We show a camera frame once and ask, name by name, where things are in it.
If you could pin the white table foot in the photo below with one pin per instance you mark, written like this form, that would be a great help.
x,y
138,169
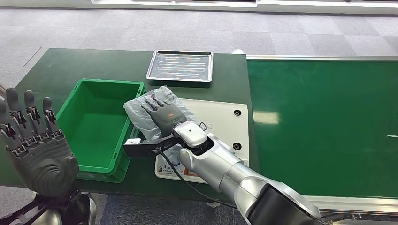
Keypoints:
x,y
238,51
213,204

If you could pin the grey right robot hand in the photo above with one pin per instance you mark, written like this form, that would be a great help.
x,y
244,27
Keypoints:
x,y
166,118

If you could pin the steel tray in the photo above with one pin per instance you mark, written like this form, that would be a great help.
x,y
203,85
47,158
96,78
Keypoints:
x,y
180,66

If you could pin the grey red-printed mailer package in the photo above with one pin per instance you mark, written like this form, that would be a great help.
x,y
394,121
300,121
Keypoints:
x,y
140,108

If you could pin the white electronic scale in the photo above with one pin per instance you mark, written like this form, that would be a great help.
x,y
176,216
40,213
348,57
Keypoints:
x,y
217,115

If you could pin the green conveyor belt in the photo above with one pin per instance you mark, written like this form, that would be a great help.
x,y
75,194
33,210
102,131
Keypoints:
x,y
326,124

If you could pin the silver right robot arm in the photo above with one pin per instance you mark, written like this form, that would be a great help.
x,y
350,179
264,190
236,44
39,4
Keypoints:
x,y
230,174

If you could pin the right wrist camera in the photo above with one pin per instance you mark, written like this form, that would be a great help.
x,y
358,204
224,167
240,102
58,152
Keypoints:
x,y
136,149

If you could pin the grey metal bar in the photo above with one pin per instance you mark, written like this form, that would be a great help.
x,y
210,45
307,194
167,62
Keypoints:
x,y
2,90

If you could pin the dark green table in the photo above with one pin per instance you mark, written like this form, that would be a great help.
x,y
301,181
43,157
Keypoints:
x,y
77,65

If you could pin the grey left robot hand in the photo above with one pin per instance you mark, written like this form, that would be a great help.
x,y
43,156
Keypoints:
x,y
43,161

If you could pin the green plastic crate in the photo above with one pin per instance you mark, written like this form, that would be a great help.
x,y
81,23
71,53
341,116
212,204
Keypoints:
x,y
99,133

